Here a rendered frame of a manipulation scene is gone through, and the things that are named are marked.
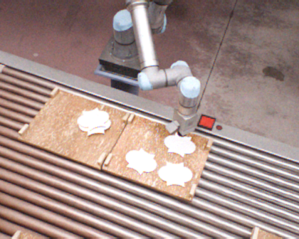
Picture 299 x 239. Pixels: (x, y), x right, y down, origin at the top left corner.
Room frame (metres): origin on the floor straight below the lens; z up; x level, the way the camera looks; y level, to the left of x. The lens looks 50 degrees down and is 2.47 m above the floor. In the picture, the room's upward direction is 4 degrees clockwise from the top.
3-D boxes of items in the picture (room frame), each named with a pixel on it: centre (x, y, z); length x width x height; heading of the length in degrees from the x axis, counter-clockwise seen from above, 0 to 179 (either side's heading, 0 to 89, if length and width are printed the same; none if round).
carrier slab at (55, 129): (1.25, 0.32, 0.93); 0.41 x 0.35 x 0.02; 71
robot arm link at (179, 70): (1.27, -0.12, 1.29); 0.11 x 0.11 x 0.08; 17
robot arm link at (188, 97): (1.18, -0.16, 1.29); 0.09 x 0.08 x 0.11; 17
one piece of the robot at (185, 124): (1.16, -0.14, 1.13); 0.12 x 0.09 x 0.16; 124
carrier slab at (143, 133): (1.12, -0.07, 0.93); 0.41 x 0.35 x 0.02; 72
